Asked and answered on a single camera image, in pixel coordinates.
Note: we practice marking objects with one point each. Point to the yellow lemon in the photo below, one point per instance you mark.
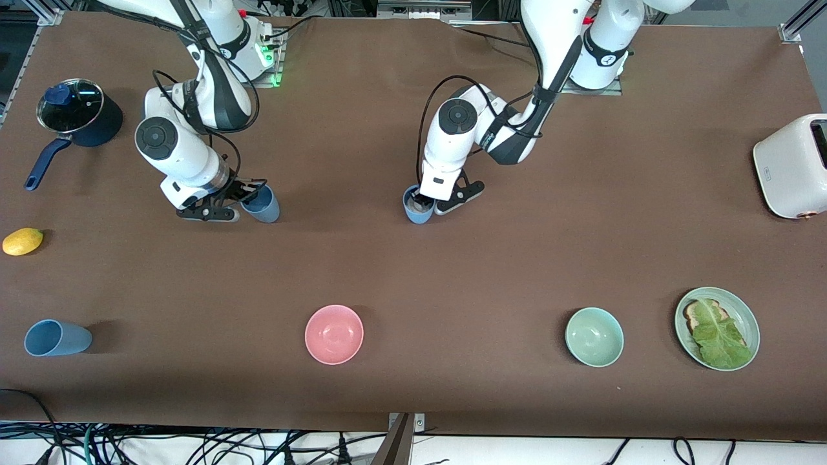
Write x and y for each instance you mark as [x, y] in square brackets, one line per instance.
[22, 241]

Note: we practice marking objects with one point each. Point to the glass lid blue knob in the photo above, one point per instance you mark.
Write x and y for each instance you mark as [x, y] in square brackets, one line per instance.
[81, 106]

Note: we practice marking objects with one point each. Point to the bright blue plastic cup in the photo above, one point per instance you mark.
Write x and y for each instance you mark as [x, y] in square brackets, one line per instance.
[417, 217]

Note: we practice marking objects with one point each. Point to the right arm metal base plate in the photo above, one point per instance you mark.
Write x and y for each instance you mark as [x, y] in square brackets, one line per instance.
[280, 61]

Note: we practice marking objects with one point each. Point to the mint green bowl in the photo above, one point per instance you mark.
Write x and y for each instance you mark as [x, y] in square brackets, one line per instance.
[594, 337]

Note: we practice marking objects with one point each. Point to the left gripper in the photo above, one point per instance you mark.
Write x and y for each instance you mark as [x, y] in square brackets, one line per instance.
[423, 204]

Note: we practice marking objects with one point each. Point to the small metal bracket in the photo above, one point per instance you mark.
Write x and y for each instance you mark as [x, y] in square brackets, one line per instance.
[418, 423]

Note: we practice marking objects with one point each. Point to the green plate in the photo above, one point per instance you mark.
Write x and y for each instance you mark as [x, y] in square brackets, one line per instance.
[744, 316]

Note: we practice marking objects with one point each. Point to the large blue plastic cup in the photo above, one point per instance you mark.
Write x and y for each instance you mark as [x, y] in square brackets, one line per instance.
[64, 339]

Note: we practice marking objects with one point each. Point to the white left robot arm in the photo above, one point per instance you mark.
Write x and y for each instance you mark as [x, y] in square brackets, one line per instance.
[455, 129]

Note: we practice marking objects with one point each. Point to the toast slice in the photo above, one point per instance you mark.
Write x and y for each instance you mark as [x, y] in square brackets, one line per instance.
[692, 316]

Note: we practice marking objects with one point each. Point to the pink bowl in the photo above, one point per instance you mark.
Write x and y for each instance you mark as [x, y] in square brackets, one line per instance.
[334, 334]

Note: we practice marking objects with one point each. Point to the green lettuce leaf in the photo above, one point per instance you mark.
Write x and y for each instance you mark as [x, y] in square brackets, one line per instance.
[720, 339]

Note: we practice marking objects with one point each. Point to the dull blue plastic cup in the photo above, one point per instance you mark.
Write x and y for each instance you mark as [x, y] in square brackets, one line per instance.
[266, 212]

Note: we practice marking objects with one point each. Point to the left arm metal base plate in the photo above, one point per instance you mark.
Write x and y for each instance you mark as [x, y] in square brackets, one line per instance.
[614, 91]

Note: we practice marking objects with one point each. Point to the dark metal bar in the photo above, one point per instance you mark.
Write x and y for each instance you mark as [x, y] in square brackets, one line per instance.
[395, 445]

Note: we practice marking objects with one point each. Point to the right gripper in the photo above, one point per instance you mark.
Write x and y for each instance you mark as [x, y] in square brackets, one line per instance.
[240, 188]

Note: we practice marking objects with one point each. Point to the white toaster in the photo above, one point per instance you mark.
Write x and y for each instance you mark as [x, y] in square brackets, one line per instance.
[788, 174]

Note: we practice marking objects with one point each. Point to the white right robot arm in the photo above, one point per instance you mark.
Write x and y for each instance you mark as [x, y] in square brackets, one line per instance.
[174, 155]

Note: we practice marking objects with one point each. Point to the dark blue saucepan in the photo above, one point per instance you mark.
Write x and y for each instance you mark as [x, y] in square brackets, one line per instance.
[108, 123]

